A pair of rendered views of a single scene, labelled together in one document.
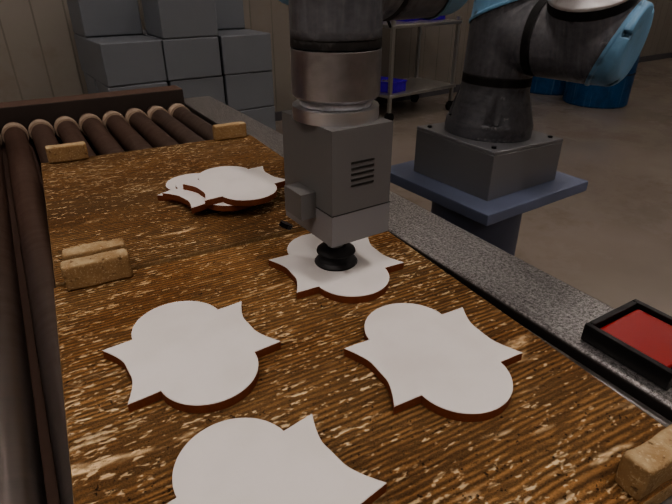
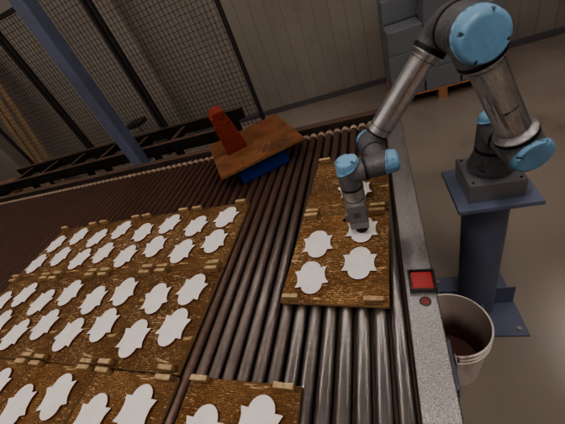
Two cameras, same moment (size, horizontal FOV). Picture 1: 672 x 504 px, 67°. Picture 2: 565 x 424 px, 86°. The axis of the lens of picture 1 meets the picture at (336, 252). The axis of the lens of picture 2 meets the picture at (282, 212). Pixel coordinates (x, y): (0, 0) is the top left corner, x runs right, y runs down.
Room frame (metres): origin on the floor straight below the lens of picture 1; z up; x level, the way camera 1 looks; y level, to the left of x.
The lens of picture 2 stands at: (-0.18, -0.54, 1.76)
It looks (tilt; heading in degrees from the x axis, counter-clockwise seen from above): 37 degrees down; 58
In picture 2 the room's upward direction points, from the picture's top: 24 degrees counter-clockwise
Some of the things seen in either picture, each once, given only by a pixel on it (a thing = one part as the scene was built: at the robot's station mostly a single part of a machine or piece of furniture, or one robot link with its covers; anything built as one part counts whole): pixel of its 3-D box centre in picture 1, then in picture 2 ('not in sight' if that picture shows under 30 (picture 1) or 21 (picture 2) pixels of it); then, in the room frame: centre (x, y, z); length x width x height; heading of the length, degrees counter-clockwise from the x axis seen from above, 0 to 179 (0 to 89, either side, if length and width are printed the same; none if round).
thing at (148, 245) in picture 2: not in sight; (148, 239); (-0.06, 0.97, 0.94); 0.41 x 0.35 x 0.04; 32
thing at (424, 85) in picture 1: (401, 60); not in sight; (5.10, -0.62, 0.48); 1.07 x 0.60 x 0.97; 124
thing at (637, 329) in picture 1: (649, 341); (421, 281); (0.35, -0.27, 0.92); 0.06 x 0.06 x 0.01; 32
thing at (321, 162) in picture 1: (323, 166); (353, 209); (0.45, 0.01, 1.04); 0.10 x 0.09 x 0.16; 124
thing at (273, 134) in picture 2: not in sight; (251, 143); (0.74, 0.93, 1.03); 0.50 x 0.50 x 0.02; 63
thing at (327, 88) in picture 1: (333, 75); (352, 191); (0.45, 0.00, 1.12); 0.08 x 0.08 x 0.05
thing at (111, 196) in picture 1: (184, 190); (348, 183); (0.68, 0.22, 0.93); 0.41 x 0.35 x 0.02; 29
